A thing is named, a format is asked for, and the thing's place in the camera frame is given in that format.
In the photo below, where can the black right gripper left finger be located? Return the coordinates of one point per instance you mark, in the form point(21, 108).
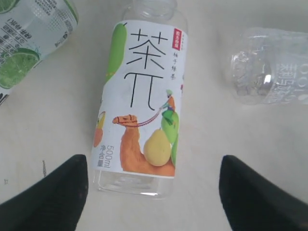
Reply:
point(55, 203)

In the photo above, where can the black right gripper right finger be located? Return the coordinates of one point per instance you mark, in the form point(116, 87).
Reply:
point(253, 203)

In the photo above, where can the tea bottle camel label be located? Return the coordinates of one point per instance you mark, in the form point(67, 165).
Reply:
point(137, 130)

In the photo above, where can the lime label bottle white cap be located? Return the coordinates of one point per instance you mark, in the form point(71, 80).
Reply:
point(30, 30)

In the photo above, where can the slim clear bottle white label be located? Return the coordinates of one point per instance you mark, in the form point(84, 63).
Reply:
point(269, 66)

